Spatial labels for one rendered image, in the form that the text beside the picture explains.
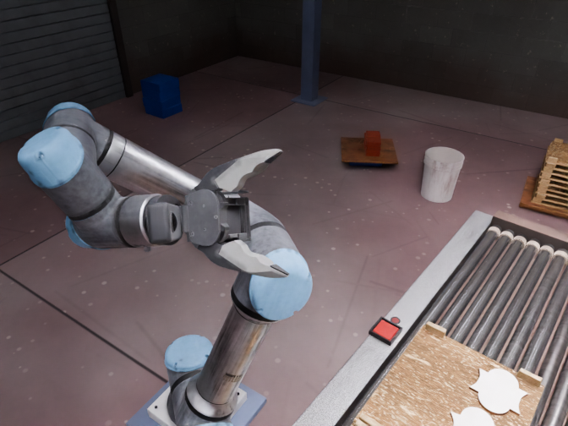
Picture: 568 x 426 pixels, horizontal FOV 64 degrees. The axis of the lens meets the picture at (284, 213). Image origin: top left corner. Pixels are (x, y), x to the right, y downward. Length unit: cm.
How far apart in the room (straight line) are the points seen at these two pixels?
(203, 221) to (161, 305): 235
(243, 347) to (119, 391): 171
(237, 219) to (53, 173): 24
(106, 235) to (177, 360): 53
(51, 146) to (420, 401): 107
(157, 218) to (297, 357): 210
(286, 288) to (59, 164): 41
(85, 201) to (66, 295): 254
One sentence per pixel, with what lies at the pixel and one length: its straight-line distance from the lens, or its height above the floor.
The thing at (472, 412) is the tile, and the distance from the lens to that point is 135.
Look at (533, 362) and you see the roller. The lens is 157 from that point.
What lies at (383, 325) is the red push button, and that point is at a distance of 150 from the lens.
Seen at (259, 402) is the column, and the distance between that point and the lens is 137.
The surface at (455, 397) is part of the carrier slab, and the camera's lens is 138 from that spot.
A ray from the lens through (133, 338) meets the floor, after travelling 279.
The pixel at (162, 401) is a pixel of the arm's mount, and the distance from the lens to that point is 137.
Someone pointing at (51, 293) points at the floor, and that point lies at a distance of 325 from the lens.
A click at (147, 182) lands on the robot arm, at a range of 81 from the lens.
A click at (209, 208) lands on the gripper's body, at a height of 170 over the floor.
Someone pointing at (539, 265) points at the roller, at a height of 92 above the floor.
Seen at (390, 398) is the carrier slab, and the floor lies 94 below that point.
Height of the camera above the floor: 201
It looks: 34 degrees down
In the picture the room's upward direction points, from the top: straight up
